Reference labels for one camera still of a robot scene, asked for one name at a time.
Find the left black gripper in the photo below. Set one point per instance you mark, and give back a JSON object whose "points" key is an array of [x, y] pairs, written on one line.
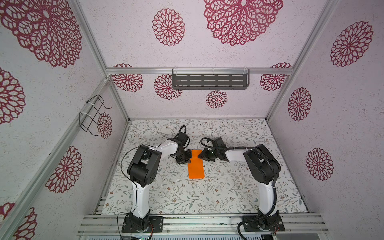
{"points": [[187, 160]]}

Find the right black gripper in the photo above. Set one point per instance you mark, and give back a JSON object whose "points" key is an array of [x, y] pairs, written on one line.
{"points": [[204, 152]]}

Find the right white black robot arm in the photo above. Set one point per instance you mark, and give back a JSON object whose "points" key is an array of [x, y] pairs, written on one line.
{"points": [[263, 167]]}

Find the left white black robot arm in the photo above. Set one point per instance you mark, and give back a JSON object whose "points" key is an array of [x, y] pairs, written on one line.
{"points": [[144, 166]]}

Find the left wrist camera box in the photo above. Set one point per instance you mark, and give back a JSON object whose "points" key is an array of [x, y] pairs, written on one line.
{"points": [[182, 137]]}

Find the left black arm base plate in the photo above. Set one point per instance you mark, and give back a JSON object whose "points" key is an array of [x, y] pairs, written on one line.
{"points": [[147, 225]]}

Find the grey slotted wall shelf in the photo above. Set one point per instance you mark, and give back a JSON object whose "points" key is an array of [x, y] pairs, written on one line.
{"points": [[210, 81]]}

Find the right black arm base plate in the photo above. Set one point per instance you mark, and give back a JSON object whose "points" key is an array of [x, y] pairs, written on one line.
{"points": [[269, 224]]}

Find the black wire wall basket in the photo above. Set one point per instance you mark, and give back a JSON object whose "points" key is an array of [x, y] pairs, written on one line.
{"points": [[102, 121]]}

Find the aluminium front rail frame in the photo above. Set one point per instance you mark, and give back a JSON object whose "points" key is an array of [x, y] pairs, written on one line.
{"points": [[211, 224]]}

